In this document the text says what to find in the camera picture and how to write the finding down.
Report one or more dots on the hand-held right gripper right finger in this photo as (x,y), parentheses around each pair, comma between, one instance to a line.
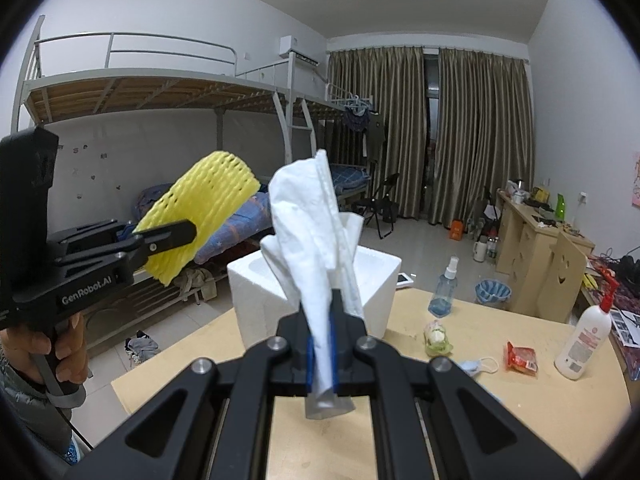
(335,360)

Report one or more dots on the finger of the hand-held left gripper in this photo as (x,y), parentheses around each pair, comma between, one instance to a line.
(170,237)
(85,234)

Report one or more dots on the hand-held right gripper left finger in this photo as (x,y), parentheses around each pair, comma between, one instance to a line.
(310,360)

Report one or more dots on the yellow foam fruit net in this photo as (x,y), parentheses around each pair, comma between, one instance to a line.
(210,185)

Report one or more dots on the white foam box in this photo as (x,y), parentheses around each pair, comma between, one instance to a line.
(250,300)

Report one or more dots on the floral tissue pack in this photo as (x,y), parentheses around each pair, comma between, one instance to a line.
(437,337)

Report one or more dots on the white tissue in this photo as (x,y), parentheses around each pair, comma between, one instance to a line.
(300,210)

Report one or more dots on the person's left hand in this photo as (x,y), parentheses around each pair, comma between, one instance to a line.
(75,350)

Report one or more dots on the pile of clothes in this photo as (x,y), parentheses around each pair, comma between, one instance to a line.
(197,282)

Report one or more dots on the white remote control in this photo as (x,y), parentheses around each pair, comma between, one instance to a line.
(404,279)

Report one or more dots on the blue spray bottle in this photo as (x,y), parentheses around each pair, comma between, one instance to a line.
(442,295)

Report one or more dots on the blue face mask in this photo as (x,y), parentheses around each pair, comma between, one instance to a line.
(472,366)

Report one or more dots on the white metal bunk bed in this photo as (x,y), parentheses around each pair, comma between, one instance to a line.
(130,90)
(325,105)

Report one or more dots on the black folding chair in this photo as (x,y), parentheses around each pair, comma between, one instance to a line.
(382,205)

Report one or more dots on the blue trash basket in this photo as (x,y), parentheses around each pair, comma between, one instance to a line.
(492,292)

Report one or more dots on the orange box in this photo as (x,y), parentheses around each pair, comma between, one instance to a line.
(457,230)

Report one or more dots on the blue plaid mattress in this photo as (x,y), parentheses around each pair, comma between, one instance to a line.
(350,176)

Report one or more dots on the red snack packet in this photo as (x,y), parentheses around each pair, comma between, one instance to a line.
(522,357)

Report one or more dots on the wooden desk with drawers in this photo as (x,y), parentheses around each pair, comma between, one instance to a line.
(525,240)

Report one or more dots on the hanging dark clothes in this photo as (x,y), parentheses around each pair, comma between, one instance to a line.
(367,130)

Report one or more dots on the white air conditioner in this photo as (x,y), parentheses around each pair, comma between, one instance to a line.
(297,50)

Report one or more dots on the brown curtain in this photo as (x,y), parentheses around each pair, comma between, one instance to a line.
(380,130)
(480,130)

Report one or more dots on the wooden smiley chair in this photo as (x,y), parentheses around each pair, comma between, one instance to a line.
(560,280)

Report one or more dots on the white kettle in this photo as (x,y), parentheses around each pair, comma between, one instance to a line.
(517,192)

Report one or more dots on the white pump bottle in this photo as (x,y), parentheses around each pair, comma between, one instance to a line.
(582,340)

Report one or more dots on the green bottle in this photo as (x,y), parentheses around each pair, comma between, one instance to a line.
(561,207)

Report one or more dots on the cluttered side desk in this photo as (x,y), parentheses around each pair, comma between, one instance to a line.
(625,320)

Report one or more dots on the pink wall poster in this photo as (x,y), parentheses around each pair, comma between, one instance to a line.
(636,180)

